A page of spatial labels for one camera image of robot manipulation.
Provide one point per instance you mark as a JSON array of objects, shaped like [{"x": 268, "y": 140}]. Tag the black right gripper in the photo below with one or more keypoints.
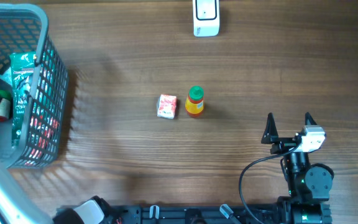
[{"x": 271, "y": 136}]

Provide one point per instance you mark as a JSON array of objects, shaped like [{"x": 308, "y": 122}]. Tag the orange sauce bottle green cap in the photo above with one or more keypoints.
[{"x": 194, "y": 104}]

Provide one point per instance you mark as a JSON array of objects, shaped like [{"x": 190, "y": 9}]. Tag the small red white packet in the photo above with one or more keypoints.
[{"x": 166, "y": 106}]

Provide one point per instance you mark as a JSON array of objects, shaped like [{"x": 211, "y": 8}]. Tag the red stick packet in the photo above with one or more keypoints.
[{"x": 42, "y": 140}]

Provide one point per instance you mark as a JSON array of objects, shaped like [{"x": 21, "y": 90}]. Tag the green 3M product pouch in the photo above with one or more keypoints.
[{"x": 22, "y": 70}]

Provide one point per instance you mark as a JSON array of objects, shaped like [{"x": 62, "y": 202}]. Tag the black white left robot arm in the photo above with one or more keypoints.
[{"x": 16, "y": 207}]

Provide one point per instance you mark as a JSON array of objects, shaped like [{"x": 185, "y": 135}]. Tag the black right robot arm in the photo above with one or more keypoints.
[{"x": 308, "y": 184}]

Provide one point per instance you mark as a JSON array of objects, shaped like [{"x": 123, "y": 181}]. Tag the white barcode scanner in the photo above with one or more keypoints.
[{"x": 206, "y": 18}]

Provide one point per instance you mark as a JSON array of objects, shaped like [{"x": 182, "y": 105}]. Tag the pale teal flat packet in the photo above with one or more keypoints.
[{"x": 6, "y": 80}]

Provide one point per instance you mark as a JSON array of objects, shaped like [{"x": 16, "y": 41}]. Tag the grey plastic mesh basket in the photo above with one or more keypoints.
[{"x": 24, "y": 28}]

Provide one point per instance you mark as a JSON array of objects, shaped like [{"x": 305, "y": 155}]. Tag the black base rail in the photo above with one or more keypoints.
[{"x": 261, "y": 213}]

